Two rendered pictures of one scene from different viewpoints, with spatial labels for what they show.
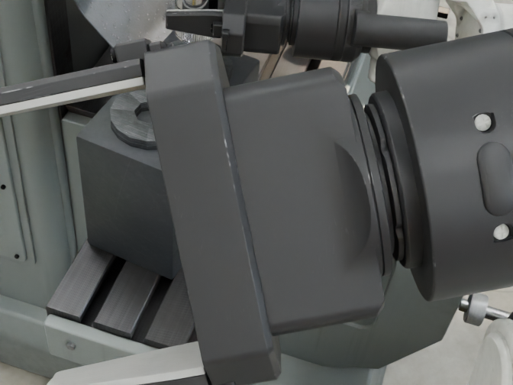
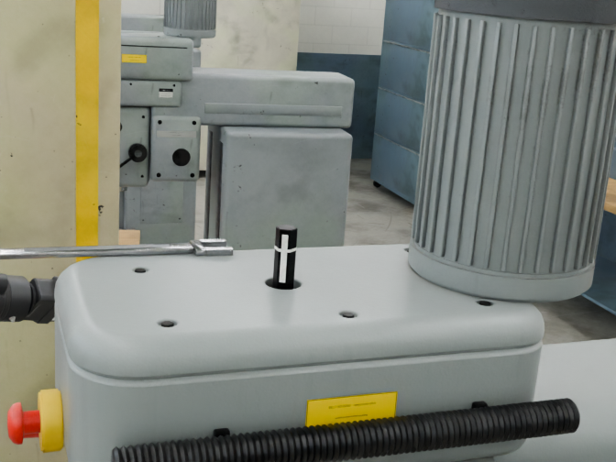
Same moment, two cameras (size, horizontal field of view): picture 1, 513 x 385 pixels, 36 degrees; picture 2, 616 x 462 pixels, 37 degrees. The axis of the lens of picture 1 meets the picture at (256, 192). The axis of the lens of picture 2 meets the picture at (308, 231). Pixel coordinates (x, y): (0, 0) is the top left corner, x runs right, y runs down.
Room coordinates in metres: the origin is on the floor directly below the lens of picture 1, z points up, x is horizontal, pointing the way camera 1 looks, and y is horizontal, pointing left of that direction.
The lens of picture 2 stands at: (1.88, -0.48, 2.21)
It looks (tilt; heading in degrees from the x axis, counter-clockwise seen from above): 16 degrees down; 147
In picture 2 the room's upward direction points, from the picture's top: 4 degrees clockwise
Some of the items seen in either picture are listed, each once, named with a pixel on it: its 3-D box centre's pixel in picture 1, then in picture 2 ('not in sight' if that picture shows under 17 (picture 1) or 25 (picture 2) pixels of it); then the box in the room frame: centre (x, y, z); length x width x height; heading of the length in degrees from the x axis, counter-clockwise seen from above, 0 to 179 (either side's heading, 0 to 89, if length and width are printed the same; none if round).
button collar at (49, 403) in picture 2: not in sight; (49, 420); (1.07, -0.25, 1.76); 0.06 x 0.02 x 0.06; 168
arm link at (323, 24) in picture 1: (279, 17); not in sight; (0.74, 0.00, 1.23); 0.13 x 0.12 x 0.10; 3
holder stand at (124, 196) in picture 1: (173, 149); not in sight; (0.68, 0.11, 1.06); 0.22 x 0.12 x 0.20; 161
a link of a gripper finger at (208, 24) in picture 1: (194, 24); not in sight; (0.70, 0.09, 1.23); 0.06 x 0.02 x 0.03; 93
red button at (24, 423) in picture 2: not in sight; (25, 423); (1.06, -0.27, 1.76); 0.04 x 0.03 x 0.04; 168
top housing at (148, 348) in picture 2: not in sight; (291, 354); (1.12, -0.01, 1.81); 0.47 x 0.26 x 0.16; 78
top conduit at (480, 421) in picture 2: not in sight; (360, 437); (1.27, -0.02, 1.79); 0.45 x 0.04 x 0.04; 78
